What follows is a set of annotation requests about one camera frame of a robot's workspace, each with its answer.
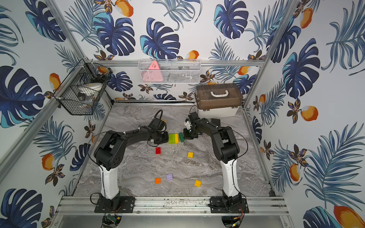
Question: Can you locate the dark green lego brick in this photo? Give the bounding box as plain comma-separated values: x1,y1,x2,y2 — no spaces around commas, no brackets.
178,133,185,143

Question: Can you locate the lime green lego brick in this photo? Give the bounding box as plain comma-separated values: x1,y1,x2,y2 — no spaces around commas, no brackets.
168,134,176,144

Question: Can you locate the purple small lego brick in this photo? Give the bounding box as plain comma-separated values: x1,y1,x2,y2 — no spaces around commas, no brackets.
166,174,173,181

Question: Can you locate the yellow small lego brick front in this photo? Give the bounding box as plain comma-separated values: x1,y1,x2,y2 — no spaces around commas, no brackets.
194,180,202,188

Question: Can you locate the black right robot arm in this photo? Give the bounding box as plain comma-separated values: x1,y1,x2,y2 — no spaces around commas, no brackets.
183,112,242,212

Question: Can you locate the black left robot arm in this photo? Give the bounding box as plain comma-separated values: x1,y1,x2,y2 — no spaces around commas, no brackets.
94,117,169,213

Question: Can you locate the black battery box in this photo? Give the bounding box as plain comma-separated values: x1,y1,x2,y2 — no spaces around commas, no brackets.
211,118,221,127

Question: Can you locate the brown lid tool box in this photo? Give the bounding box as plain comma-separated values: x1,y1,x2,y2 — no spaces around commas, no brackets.
195,83,243,119

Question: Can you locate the pink triangle object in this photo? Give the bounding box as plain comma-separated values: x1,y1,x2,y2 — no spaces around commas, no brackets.
141,60,163,83

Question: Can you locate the clear wall shelf tray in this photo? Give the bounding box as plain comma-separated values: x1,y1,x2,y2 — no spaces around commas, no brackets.
138,59,202,84

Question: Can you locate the black wire basket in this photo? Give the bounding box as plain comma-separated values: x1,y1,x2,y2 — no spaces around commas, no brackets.
53,59,113,116

